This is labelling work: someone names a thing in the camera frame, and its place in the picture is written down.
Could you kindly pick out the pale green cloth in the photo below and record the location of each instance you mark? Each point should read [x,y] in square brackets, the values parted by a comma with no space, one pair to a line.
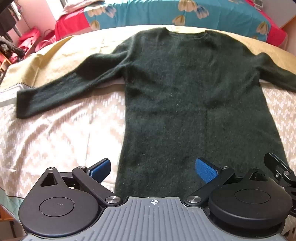
[9,197]

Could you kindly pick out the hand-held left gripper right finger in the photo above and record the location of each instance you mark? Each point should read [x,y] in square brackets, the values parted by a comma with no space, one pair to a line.
[205,170]

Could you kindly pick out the white zigzag-edged bag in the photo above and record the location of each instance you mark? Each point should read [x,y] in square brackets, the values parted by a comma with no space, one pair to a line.
[13,92]

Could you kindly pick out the grey headboard panel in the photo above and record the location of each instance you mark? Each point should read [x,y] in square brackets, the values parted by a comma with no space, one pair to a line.
[279,11]

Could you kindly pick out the white patterned bedsheet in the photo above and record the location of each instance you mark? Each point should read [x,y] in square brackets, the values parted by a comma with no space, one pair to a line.
[57,139]

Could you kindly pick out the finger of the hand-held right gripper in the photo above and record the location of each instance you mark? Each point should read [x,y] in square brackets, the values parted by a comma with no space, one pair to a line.
[281,169]

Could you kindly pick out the pale pink pillow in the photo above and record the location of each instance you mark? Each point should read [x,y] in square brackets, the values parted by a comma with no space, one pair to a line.
[74,5]

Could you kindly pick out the dark green sweater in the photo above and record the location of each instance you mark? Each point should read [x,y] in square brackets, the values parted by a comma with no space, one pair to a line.
[173,92]

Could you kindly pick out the yellow quilted blanket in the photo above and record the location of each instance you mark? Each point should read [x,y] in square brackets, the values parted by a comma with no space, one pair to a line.
[69,51]

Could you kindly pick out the red bag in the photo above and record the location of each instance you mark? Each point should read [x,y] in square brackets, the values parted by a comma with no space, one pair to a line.
[34,39]

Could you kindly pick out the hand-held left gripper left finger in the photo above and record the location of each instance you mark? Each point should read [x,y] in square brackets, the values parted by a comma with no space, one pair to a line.
[101,170]

